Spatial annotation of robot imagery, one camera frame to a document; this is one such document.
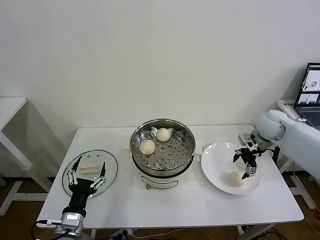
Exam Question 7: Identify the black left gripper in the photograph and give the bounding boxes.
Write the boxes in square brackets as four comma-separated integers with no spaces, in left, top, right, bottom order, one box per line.
[62,156,107,215]

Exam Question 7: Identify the white round plate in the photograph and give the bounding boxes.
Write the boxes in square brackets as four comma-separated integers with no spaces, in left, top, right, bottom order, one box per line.
[200,141,263,196]

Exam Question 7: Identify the white floor power strip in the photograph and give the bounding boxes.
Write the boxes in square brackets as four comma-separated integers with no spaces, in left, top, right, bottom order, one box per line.
[109,228,133,239]

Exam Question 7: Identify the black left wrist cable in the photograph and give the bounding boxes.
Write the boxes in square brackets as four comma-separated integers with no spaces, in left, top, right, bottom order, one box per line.
[29,219,63,238]

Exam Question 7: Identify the glass lid with cream handle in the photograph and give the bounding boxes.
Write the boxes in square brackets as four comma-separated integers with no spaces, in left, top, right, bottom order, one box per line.
[61,149,119,200]

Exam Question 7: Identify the black floor cable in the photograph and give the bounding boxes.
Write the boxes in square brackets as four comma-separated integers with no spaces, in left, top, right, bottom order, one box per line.
[259,226,285,240]

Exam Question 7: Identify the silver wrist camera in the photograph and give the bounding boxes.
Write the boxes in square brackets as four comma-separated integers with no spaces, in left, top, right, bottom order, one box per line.
[237,133,259,149]
[37,219,63,228]

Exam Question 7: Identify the open grey laptop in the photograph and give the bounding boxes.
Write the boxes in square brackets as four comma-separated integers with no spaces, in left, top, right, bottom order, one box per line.
[293,62,320,131]

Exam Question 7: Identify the steel perforated steamer basket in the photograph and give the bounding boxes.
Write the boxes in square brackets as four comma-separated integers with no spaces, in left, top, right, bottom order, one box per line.
[123,119,203,177]

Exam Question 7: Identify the white side table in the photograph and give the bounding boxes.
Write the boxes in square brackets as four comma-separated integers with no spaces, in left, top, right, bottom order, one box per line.
[0,96,55,216]

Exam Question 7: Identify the black cable connector block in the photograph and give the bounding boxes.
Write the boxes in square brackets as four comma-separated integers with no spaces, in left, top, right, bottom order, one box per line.
[271,144,281,162]

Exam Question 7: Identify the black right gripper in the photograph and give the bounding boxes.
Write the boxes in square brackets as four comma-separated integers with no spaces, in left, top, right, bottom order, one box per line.
[232,147,263,180]

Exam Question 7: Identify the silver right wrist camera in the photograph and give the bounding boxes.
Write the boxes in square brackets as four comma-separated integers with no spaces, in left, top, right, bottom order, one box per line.
[237,133,259,149]

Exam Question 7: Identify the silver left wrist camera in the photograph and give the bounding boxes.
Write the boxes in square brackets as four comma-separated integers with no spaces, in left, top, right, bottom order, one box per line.
[37,219,63,228]

